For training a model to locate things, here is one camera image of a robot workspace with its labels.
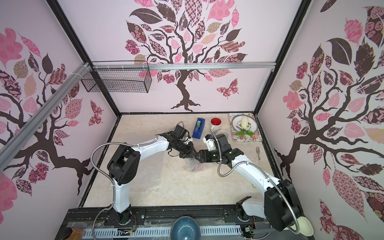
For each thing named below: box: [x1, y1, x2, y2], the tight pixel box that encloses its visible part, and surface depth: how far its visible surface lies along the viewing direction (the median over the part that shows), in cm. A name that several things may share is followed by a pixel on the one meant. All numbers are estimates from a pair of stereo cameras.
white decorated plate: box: [231, 114, 258, 133], surface depth 113 cm
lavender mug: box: [215, 130, 229, 141], surface depth 67 cm
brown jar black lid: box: [62, 227, 85, 240], surface depth 64 cm
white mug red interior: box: [210, 117, 223, 132], surface depth 106 cm
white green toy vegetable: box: [235, 116, 255, 137], surface depth 109 cm
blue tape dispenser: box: [192, 117, 206, 140], surface depth 108 cm
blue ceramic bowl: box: [170, 216, 201, 240], surface depth 69 cm
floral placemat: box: [228, 113, 245, 142], surface depth 112 cm
